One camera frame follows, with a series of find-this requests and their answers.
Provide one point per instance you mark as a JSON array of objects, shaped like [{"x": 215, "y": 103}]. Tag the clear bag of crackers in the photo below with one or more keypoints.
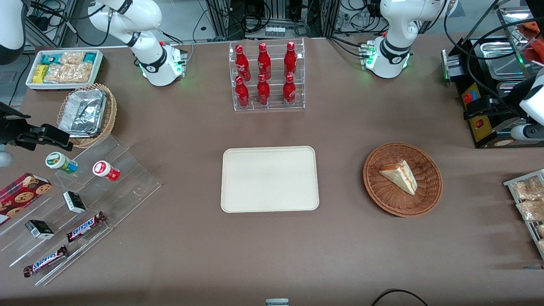
[
  {"x": 531, "y": 210},
  {"x": 527, "y": 189},
  {"x": 540, "y": 230}
]

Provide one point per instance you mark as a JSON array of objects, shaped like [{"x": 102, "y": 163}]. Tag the beige rectangular tray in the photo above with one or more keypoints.
[{"x": 267, "y": 180}]

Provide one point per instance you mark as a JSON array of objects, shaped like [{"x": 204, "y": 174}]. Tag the tray of packaged snacks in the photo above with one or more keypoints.
[{"x": 510, "y": 183}]

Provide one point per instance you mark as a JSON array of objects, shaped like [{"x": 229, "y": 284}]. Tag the black food warmer machine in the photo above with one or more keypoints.
[{"x": 482, "y": 127}]

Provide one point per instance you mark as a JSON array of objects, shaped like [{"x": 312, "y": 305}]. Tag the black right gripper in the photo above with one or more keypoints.
[{"x": 9, "y": 129}]

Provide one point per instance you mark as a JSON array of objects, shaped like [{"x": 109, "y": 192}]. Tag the green lid cup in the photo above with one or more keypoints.
[{"x": 59, "y": 161}]

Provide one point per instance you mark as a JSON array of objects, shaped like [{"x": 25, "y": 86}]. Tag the oval wicker basket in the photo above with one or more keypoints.
[{"x": 111, "y": 114}]

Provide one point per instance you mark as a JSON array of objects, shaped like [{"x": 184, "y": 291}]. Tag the small grey device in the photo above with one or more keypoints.
[{"x": 277, "y": 302}]

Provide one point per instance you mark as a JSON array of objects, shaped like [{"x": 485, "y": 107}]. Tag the red chocolate cookie box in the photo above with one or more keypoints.
[{"x": 21, "y": 196}]

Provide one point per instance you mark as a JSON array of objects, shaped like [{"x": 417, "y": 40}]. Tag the triangular sandwich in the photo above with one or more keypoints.
[{"x": 401, "y": 176}]

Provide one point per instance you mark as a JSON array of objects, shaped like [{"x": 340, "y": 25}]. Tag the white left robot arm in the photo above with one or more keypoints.
[{"x": 393, "y": 51}]

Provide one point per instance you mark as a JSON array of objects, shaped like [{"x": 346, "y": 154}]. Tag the red lid cup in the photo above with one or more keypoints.
[{"x": 104, "y": 170}]

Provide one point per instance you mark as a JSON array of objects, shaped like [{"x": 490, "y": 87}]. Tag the white power strip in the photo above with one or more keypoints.
[{"x": 275, "y": 31}]

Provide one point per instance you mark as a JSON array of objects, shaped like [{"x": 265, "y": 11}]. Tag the stacked aluminium foil trays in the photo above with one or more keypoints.
[{"x": 83, "y": 112}]

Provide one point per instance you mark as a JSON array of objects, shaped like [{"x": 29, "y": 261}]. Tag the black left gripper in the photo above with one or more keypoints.
[{"x": 504, "y": 104}]

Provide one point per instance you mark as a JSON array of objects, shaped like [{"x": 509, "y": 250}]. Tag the yellow snack packet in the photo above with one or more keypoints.
[{"x": 40, "y": 74}]

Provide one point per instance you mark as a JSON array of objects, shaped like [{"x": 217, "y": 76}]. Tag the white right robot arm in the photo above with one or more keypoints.
[{"x": 155, "y": 63}]

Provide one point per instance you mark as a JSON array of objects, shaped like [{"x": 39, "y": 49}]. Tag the small black box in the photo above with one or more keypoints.
[
  {"x": 74, "y": 202},
  {"x": 39, "y": 229}
]

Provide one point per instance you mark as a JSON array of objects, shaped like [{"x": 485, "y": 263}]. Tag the white snack bin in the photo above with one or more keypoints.
[{"x": 30, "y": 80}]

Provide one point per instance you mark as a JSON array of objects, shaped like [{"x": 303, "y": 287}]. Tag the clear acrylic stepped display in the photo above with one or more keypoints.
[{"x": 127, "y": 178}]

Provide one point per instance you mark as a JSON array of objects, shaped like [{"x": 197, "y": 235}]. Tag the large rice cracker bag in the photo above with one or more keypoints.
[{"x": 70, "y": 73}]

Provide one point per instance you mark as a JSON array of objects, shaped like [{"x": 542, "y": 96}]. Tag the Snickers bar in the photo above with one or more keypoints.
[
  {"x": 46, "y": 261},
  {"x": 85, "y": 227}
]

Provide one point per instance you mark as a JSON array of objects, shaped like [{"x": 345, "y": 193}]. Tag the steel food pan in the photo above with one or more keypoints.
[
  {"x": 505, "y": 59},
  {"x": 508, "y": 88}
]

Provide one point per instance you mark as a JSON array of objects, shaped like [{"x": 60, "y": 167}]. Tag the teal snack packet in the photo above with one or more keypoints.
[
  {"x": 51, "y": 58},
  {"x": 90, "y": 57}
]

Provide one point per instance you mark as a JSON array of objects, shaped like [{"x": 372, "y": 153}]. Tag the red cola bottle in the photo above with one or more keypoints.
[
  {"x": 263, "y": 92},
  {"x": 290, "y": 61},
  {"x": 242, "y": 63},
  {"x": 264, "y": 63},
  {"x": 242, "y": 94},
  {"x": 289, "y": 92}
]

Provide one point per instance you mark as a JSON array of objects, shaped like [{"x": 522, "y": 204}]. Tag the round brown wicker basket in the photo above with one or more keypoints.
[{"x": 382, "y": 195}]

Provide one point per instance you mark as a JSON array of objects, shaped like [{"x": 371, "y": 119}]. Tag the small rice cracker bag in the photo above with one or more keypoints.
[{"x": 72, "y": 58}]

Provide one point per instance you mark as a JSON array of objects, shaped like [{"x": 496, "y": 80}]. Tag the clear acrylic bottle rack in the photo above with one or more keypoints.
[{"x": 276, "y": 91}]

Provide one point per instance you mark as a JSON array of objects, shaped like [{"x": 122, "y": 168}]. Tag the red sausage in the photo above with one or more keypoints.
[{"x": 536, "y": 46}]

